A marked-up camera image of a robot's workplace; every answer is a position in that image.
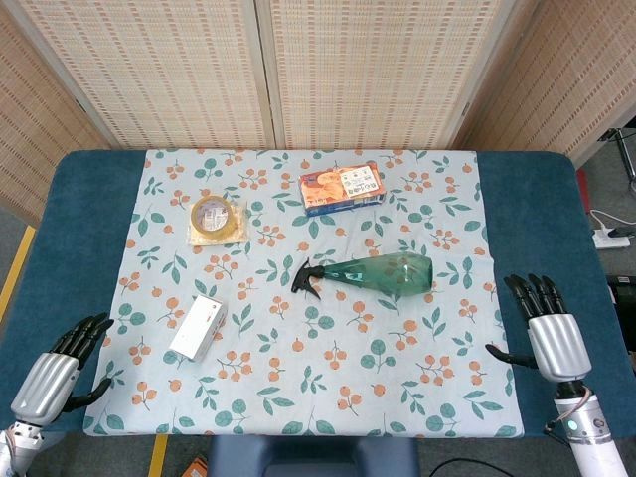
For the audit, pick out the bamboo folding screen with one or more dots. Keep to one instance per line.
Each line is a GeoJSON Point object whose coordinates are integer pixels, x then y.
{"type": "Point", "coordinates": [174, 74]}

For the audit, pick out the clear packet of yellow grains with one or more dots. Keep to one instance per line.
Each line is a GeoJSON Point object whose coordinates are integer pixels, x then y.
{"type": "Point", "coordinates": [241, 226]}

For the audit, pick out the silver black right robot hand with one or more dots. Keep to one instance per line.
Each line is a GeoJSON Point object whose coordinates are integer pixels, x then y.
{"type": "Point", "coordinates": [559, 348]}

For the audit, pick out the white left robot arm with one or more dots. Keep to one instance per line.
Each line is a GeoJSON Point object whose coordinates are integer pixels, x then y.
{"type": "Point", "coordinates": [22, 442]}

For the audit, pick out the teal table cover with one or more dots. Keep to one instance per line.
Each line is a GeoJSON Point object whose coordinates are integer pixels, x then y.
{"type": "Point", "coordinates": [541, 223]}

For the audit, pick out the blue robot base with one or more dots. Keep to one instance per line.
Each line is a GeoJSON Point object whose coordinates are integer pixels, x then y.
{"type": "Point", "coordinates": [313, 454]}

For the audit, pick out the white power strip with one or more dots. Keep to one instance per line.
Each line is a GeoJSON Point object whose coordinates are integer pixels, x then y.
{"type": "Point", "coordinates": [611, 241]}

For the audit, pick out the orange and blue carton box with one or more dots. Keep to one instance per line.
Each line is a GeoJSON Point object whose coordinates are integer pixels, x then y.
{"type": "Point", "coordinates": [340, 191]}

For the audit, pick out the floral tablecloth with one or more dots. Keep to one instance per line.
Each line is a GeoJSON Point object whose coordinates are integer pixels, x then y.
{"type": "Point", "coordinates": [308, 372]}

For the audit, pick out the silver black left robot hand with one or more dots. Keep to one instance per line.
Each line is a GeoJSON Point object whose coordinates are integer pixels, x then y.
{"type": "Point", "coordinates": [47, 382]}

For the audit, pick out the orange object on floor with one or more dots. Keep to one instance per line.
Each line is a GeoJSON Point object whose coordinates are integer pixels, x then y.
{"type": "Point", "coordinates": [196, 468]}

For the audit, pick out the green spray bottle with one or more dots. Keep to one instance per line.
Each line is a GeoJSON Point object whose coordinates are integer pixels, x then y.
{"type": "Point", "coordinates": [387, 273]}

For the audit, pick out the clear packing tape roll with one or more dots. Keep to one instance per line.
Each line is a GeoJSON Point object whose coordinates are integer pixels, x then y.
{"type": "Point", "coordinates": [213, 214]}

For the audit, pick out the metal stand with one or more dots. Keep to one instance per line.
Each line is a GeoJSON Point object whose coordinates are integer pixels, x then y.
{"type": "Point", "coordinates": [623, 149]}

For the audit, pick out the white carton box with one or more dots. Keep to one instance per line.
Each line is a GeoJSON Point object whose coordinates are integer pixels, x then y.
{"type": "Point", "coordinates": [196, 330]}

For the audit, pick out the black device on floor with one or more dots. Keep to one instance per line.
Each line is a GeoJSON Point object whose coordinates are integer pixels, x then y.
{"type": "Point", "coordinates": [625, 293]}

